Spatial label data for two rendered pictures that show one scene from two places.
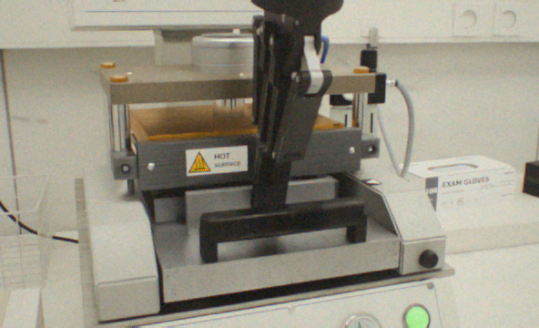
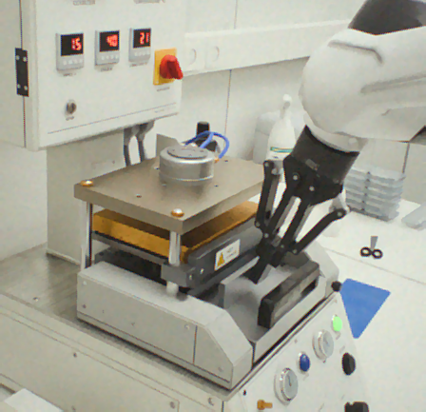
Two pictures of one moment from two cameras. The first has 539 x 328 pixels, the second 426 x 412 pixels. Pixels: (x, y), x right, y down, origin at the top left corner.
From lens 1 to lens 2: 0.63 m
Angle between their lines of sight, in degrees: 38
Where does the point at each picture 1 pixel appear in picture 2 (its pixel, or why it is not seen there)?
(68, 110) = not seen: outside the picture
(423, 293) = (334, 307)
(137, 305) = (244, 370)
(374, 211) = (295, 262)
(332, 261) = (307, 304)
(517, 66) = (212, 87)
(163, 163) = (206, 266)
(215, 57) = (196, 174)
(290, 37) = (329, 188)
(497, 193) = not seen: hidden behind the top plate
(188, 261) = (259, 331)
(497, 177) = not seen: hidden behind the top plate
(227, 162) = (231, 253)
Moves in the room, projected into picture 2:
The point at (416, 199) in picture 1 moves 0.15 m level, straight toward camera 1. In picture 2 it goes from (319, 249) to (378, 296)
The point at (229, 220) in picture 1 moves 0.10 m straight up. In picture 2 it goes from (280, 298) to (289, 226)
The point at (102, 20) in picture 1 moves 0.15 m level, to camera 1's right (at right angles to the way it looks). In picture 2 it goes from (58, 138) to (151, 127)
